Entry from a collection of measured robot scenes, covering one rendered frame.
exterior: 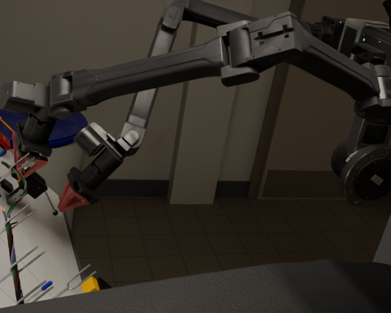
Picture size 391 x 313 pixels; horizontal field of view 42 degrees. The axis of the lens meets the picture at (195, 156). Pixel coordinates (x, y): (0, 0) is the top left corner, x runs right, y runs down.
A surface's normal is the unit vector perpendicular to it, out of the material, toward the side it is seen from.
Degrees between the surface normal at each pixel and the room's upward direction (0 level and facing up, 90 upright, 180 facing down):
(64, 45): 90
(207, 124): 90
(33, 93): 48
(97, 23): 90
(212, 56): 54
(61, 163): 94
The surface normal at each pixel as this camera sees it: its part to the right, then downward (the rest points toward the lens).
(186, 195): 0.25, 0.45
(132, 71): -0.32, -0.29
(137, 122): 0.33, -0.28
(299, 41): 0.69, -0.28
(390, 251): -0.92, 0.03
